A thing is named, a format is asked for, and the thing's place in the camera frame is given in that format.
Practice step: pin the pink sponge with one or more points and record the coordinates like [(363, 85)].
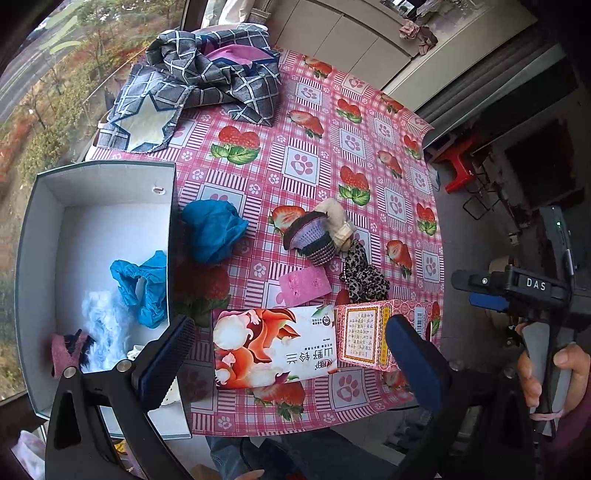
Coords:
[(304, 286)]

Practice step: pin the red plastic stool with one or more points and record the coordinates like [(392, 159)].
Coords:
[(457, 162)]

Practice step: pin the pale blue fluffy scrunchie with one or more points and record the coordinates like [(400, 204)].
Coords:
[(101, 323)]

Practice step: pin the person's right hand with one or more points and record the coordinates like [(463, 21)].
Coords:
[(577, 369)]

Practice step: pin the pink strawberry paw tablecloth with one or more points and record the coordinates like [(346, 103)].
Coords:
[(304, 161)]

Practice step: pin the purple pink cloth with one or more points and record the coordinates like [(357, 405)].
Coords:
[(235, 50)]

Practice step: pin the person's right forearm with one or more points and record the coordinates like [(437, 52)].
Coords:
[(570, 450)]

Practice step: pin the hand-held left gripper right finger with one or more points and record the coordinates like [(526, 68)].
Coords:
[(415, 364)]

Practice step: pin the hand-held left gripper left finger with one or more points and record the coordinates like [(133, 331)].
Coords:
[(171, 350)]

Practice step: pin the grey cardboard box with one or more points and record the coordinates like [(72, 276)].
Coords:
[(101, 221)]

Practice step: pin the grey plaid cloth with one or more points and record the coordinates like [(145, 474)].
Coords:
[(198, 87)]

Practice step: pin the beige knit scrunchie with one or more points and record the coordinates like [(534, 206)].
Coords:
[(337, 220)]

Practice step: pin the leopard print scrunchie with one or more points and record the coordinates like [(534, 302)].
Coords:
[(362, 277)]

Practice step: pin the white cabinet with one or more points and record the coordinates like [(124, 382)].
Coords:
[(364, 41)]

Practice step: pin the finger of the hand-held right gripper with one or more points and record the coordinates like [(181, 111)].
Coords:
[(487, 302), (480, 280)]

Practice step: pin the crumpled pinkish cloth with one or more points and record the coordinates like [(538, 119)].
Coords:
[(418, 33)]

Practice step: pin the black folding frame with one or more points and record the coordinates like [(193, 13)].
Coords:
[(480, 203)]

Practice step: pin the floral tissue pack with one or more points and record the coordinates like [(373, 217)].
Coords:
[(272, 346)]

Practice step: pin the light blue elastic cover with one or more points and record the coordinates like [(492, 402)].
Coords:
[(141, 286)]

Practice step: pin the pink and black scrunchie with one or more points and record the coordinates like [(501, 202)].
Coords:
[(68, 351)]

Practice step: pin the red patterned carton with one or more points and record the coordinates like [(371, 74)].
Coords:
[(369, 334)]

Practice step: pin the dark blue crumpled cover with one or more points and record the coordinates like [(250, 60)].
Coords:
[(212, 228)]

